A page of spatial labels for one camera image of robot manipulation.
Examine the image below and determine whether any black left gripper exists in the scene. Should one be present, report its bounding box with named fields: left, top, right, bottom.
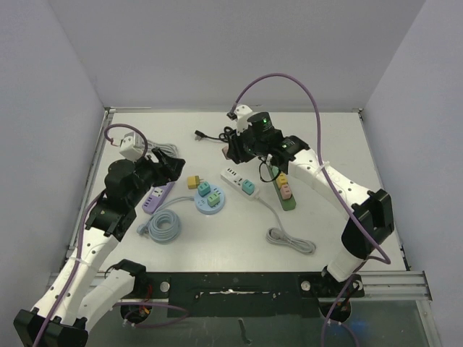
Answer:
left=129, top=147, right=184, bottom=206

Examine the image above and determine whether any yellow olive charger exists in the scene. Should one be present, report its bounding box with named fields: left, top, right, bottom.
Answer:
left=187, top=175, right=203, bottom=189

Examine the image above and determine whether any teal charger dark base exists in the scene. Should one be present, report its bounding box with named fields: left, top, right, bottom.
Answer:
left=242, top=179, right=255, bottom=196

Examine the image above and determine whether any mint green charger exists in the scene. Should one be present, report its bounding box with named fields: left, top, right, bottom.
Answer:
left=207, top=192, right=221, bottom=207

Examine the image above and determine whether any small pink charger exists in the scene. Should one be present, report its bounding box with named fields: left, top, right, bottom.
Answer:
left=279, top=184, right=292, bottom=200

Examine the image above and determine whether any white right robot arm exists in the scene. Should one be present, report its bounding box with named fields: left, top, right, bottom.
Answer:
left=225, top=106, right=394, bottom=296

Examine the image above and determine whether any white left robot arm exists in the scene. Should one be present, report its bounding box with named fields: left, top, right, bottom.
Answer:
left=14, top=147, right=185, bottom=346

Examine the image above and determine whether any white USB power strip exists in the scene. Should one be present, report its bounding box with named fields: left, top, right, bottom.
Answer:
left=220, top=168, right=260, bottom=200

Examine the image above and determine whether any round blue power socket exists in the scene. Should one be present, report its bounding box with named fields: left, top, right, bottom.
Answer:
left=194, top=184, right=226, bottom=215

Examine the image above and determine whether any green power strip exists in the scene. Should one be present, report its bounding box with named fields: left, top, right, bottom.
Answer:
left=268, top=167, right=297, bottom=211

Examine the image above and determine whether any grey cable bundle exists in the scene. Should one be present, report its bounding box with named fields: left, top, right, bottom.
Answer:
left=144, top=140, right=179, bottom=157

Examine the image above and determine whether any black coiled power cord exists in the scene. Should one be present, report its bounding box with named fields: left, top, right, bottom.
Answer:
left=194, top=125, right=236, bottom=144

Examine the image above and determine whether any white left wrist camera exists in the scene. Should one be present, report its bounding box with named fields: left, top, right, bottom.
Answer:
left=119, top=132, right=145, bottom=162

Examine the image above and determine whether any coiled blue power cord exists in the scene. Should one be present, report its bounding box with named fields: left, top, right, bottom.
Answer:
left=136, top=196, right=195, bottom=245

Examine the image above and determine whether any white coiled strip cord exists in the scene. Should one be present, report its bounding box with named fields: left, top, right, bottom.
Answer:
left=256, top=197, right=317, bottom=256

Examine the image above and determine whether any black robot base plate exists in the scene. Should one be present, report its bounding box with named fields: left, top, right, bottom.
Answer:
left=125, top=272, right=365, bottom=317

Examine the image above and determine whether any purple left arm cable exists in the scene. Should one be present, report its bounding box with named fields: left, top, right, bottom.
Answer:
left=32, top=124, right=191, bottom=347

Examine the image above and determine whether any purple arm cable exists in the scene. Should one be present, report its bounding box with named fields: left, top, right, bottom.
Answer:
left=32, top=124, right=191, bottom=347
left=230, top=73, right=392, bottom=347

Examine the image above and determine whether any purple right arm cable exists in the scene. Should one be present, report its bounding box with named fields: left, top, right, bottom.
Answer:
left=230, top=73, right=392, bottom=347

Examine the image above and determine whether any aluminium frame rail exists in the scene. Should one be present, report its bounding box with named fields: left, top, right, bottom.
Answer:
left=354, top=271, right=442, bottom=346

